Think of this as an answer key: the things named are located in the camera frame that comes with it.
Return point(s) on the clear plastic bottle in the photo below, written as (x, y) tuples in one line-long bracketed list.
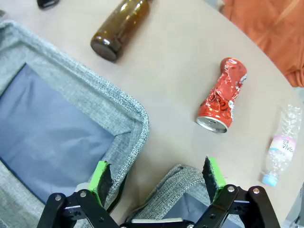
[(282, 145)]

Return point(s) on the green-padded right gripper left finger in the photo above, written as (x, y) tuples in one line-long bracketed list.
[(96, 180)]

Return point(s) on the crushed red soda can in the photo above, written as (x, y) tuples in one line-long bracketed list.
[(222, 95)]

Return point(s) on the brown glass bottle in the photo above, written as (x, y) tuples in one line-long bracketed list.
[(118, 26)]

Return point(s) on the green-padded right gripper right finger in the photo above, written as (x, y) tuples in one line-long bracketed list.
[(215, 175)]

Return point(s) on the person's orange sweater torso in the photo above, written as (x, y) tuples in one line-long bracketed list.
[(268, 26)]

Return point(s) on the small black object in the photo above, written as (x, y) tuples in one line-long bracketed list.
[(47, 3)]

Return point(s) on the grey fabric basket with label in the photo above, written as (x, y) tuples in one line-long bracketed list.
[(175, 187)]

